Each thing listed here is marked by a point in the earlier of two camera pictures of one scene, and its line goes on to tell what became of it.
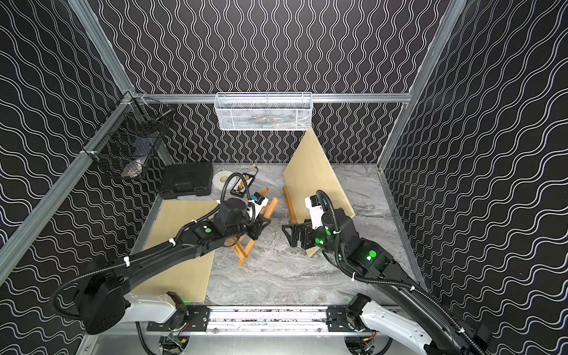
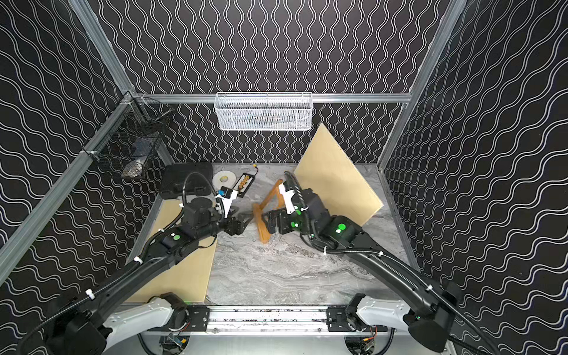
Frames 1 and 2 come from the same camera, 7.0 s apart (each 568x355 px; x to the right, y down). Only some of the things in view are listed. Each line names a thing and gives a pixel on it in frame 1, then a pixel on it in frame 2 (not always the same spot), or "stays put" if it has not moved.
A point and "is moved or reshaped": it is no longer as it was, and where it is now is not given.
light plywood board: (191, 281) stays put
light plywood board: (309, 171) is moved or reshaped
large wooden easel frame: (242, 245) to (262, 229)
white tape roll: (220, 179) stays put
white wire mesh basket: (263, 111) stays put
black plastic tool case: (186, 178) stays put
